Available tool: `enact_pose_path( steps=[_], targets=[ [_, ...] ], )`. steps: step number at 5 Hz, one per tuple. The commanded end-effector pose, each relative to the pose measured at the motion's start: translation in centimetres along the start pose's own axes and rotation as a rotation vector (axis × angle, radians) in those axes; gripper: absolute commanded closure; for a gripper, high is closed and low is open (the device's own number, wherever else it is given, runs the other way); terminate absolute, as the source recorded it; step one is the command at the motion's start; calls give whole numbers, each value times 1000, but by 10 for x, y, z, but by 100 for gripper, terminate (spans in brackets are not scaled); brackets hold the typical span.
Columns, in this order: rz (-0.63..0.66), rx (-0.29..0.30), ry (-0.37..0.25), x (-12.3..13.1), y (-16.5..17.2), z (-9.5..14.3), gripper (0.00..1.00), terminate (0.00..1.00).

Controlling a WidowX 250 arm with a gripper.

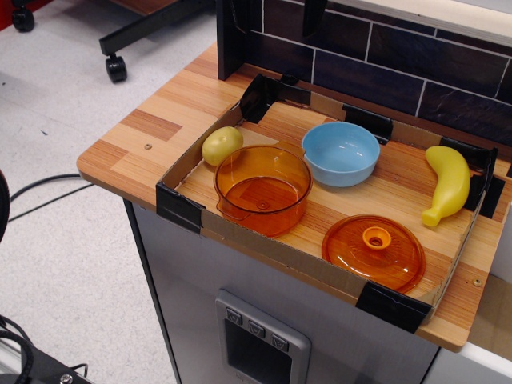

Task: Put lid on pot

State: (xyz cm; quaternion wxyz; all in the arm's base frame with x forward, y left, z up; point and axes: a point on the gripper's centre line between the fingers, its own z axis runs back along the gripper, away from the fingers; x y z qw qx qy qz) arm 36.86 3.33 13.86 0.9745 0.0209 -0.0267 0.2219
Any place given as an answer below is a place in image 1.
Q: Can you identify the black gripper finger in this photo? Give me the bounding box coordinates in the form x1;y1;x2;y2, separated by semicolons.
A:
230;0;249;34
302;0;328;37

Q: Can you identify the orange transparent pot lid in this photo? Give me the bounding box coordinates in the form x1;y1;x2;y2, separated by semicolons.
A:
322;215;426;293

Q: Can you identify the orange transparent plastic pot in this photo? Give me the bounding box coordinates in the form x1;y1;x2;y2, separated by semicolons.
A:
214;142;313;238

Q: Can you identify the cardboard fence with black tape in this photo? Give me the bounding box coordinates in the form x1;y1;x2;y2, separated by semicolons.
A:
147;71;511;348

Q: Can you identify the yellow toy potato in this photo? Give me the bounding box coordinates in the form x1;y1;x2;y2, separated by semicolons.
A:
202;126;243;166

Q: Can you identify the light blue plastic bowl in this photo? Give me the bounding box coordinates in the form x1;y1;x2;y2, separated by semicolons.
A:
302;122;380;187

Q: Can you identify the dark brick backsplash panel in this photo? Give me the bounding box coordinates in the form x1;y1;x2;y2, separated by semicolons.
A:
217;1;511;146

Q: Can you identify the yellow toy banana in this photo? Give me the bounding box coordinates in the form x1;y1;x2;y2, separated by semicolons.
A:
422;146;471;226

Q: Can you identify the grey toy dishwasher cabinet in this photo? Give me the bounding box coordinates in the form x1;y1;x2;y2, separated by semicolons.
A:
123;198;512;384

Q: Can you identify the black wheeled cart frame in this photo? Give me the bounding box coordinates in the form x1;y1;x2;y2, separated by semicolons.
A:
1;1;216;87

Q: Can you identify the black floor cable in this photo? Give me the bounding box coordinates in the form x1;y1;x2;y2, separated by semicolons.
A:
7;173;94;223

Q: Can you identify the black equipment with cables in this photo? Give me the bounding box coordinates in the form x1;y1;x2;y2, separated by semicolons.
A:
1;316;91;383

